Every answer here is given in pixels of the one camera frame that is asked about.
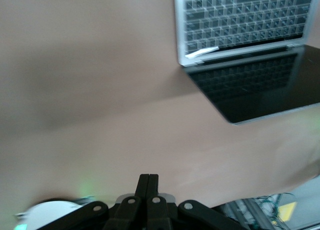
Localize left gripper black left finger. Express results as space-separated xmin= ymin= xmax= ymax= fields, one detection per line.
xmin=103 ymin=174 xmax=150 ymax=230

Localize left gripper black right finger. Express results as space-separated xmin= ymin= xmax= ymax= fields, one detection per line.
xmin=146 ymin=174 xmax=174 ymax=230

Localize silver laptop with apple logo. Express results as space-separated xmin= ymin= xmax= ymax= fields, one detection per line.
xmin=173 ymin=0 xmax=320 ymax=125

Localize brown table cover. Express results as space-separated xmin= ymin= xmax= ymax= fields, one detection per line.
xmin=0 ymin=0 xmax=320 ymax=230

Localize white paper label strip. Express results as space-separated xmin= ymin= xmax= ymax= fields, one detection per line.
xmin=184 ymin=46 xmax=219 ymax=59

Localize grey metal frame bars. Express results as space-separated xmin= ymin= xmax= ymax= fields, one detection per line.
xmin=221 ymin=193 xmax=285 ymax=230

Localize green cable bundle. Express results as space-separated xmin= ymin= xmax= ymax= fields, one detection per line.
xmin=254 ymin=192 xmax=296 ymax=225

